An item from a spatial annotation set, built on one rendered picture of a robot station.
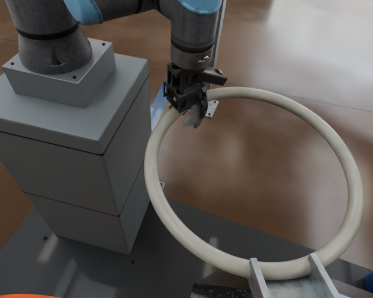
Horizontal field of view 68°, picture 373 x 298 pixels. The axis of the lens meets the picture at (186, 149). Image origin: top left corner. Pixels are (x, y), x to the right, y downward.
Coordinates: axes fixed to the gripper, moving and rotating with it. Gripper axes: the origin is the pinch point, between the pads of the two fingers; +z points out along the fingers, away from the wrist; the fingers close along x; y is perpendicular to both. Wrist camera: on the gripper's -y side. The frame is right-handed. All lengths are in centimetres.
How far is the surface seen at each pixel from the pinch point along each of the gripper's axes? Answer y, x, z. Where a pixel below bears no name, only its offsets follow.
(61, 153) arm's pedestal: 34.5, -14.9, 9.0
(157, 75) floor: -60, -120, 95
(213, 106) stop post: -76, -64, 91
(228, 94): -9.2, 3.6, -6.8
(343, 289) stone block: -3, 54, 7
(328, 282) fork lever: 9, 48, -10
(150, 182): 22.5, 15.4, -7.4
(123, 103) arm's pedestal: 13.1, -16.1, 1.2
